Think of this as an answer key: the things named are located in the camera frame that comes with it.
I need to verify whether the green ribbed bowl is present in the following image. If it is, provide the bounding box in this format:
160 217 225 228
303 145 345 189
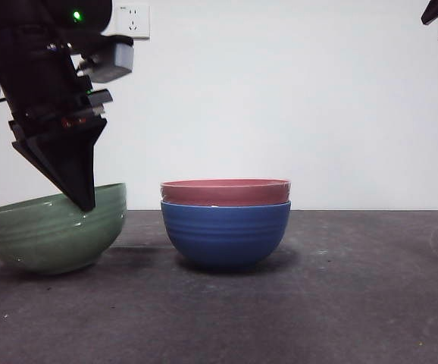
0 182 129 276

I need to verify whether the red ribbed bowl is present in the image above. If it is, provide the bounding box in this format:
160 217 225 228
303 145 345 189
160 178 293 208

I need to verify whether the white wall socket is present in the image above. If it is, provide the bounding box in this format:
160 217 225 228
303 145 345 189
103 2 152 42

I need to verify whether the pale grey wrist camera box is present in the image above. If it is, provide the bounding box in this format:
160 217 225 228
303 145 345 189
78 36 135 84

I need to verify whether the blue ribbed bowl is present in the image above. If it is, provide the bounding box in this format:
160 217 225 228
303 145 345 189
160 200 293 272

